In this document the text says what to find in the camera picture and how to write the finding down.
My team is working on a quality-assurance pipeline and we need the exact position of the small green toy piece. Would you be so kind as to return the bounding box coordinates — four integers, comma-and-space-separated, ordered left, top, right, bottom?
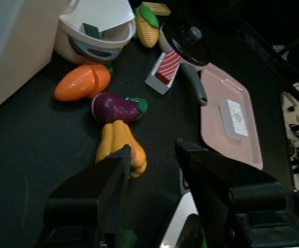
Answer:
112, 227, 139, 248

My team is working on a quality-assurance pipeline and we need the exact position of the pink plastic tray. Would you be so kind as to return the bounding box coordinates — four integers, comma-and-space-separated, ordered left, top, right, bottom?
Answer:
199, 62, 264, 171

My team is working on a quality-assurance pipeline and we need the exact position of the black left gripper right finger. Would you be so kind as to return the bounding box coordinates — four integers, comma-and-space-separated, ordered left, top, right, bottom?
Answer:
175, 139, 299, 248

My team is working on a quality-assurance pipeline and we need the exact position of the orange toy carrot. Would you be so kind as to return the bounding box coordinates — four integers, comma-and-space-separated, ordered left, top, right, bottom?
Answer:
54, 63, 112, 104

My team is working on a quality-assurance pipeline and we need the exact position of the small white printed block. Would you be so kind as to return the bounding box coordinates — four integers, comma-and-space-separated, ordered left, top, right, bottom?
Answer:
219, 99, 250, 140

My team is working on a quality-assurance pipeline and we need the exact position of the white toy with black opening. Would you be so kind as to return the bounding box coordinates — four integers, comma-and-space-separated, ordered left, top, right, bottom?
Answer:
158, 192, 208, 248

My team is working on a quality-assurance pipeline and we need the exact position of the yellow toy corn cob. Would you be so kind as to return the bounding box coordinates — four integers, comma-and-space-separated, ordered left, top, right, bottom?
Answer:
132, 3, 162, 49

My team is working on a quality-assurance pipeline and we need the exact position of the grey toy pan black lid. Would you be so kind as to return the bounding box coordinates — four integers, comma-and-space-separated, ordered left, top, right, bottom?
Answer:
156, 19, 211, 108

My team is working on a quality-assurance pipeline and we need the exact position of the yellow toy banana bunch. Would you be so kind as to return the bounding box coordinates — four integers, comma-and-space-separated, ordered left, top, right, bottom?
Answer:
94, 119, 150, 179

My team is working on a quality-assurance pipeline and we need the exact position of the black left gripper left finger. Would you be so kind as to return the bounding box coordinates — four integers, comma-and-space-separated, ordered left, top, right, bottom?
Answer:
34, 144, 134, 248

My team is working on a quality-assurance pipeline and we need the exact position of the purple toy eggplant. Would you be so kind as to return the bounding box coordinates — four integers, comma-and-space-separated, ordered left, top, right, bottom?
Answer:
91, 92, 150, 125

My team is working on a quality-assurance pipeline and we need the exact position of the small wooden block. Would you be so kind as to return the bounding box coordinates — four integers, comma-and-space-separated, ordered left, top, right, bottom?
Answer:
142, 1, 172, 16

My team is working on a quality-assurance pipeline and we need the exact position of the white block red striped meat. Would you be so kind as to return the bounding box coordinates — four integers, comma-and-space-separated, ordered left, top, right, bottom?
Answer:
144, 48, 183, 96

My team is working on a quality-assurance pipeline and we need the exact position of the large white box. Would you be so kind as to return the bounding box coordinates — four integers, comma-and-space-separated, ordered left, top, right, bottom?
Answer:
0, 0, 71, 110

